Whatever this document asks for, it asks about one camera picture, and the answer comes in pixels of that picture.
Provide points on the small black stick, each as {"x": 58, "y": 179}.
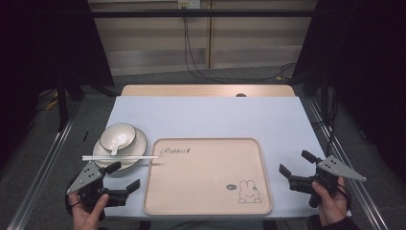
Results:
{"x": 85, "y": 136}

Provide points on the light wooden table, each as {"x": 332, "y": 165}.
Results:
{"x": 191, "y": 90}

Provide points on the white table mat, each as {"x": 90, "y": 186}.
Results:
{"x": 207, "y": 118}

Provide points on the white ceramic spoon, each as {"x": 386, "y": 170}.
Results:
{"x": 115, "y": 148}

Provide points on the white bowl with dark rim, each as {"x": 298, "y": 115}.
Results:
{"x": 118, "y": 134}

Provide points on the wall power socket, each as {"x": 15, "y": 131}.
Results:
{"x": 189, "y": 3}

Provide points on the black horizontal bar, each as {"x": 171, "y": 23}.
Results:
{"x": 204, "y": 13}

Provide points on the black curtain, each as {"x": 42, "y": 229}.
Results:
{"x": 48, "y": 41}
{"x": 367, "y": 64}

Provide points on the white plate with dark rim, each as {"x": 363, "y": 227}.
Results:
{"x": 139, "y": 145}

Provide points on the metal floor rail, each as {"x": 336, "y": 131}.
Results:
{"x": 360, "y": 191}
{"x": 44, "y": 166}

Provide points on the black metal stand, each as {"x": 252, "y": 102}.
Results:
{"x": 325, "y": 96}
{"x": 62, "y": 102}

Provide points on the white chopstick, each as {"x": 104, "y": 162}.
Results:
{"x": 127, "y": 156}
{"x": 105, "y": 158}

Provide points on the person's right hand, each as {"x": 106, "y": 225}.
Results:
{"x": 333, "y": 207}

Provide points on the person's left hand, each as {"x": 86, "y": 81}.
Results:
{"x": 84, "y": 218}

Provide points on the beige tray with rabbit print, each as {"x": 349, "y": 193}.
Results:
{"x": 207, "y": 179}

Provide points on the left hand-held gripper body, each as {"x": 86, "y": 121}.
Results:
{"x": 86, "y": 179}

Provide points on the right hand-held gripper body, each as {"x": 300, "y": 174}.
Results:
{"x": 333, "y": 167}

